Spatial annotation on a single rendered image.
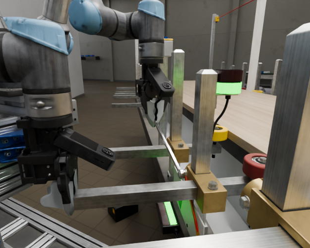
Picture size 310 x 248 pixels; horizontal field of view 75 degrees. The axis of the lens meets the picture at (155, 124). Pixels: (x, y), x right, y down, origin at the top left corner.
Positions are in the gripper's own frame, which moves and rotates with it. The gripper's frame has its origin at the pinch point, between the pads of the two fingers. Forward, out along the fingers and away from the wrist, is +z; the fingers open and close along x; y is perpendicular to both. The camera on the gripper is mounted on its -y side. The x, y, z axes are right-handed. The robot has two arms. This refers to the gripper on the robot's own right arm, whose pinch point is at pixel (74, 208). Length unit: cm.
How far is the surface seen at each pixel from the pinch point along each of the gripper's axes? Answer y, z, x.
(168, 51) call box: -30, -35, -52
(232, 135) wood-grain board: -46, -8, -21
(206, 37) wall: -480, -196, -1167
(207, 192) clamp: -26.8, -5.0, 4.8
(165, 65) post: -29, -29, -53
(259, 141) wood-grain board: -49, -8, -12
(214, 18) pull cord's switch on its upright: -137, -94, -259
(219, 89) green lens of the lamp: -30.6, -24.5, -2.3
